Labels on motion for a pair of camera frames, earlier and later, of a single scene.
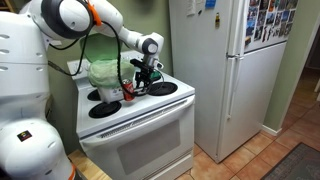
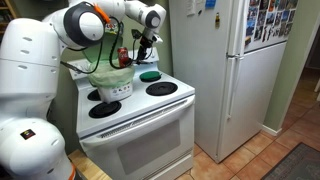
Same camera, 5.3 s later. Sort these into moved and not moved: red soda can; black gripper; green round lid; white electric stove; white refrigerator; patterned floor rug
Moved: black gripper; red soda can
Not moved: patterned floor rug; white electric stove; white refrigerator; green round lid
